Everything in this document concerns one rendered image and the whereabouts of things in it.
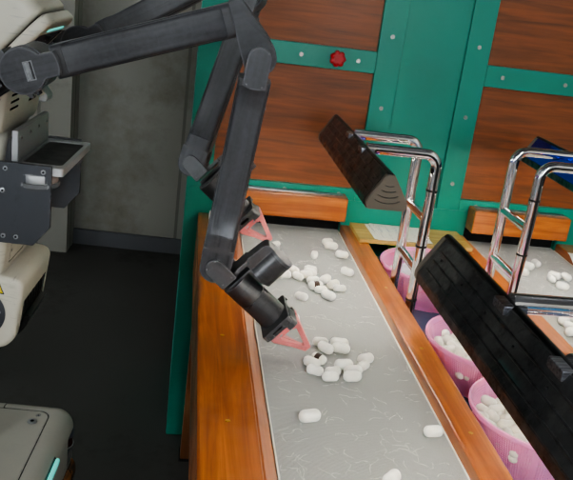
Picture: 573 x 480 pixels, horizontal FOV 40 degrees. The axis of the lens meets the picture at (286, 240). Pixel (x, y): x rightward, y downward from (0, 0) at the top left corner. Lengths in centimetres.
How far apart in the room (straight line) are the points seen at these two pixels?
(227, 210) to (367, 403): 42
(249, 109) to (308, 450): 57
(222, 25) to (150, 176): 275
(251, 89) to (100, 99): 272
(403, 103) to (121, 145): 205
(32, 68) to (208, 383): 59
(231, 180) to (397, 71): 98
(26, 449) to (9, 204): 72
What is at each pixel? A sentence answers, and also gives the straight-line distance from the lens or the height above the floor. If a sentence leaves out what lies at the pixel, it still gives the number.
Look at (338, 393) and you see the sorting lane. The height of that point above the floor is 74.
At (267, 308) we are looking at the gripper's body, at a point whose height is 85.
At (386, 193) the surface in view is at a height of 107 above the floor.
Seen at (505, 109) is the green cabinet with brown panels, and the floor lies 115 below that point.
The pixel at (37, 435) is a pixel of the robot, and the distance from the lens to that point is 209.
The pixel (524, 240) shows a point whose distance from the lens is 184.
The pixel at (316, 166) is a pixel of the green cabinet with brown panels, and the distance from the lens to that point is 226.
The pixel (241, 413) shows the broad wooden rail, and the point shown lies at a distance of 128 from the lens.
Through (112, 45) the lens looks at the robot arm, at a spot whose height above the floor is 129.
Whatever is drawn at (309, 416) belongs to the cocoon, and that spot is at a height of 76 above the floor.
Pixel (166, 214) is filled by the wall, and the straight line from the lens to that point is 407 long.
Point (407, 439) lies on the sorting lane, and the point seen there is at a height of 74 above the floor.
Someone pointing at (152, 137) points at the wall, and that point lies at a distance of 398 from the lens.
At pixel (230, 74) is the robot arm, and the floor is 122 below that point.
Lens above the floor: 143
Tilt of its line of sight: 18 degrees down
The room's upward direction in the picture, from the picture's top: 7 degrees clockwise
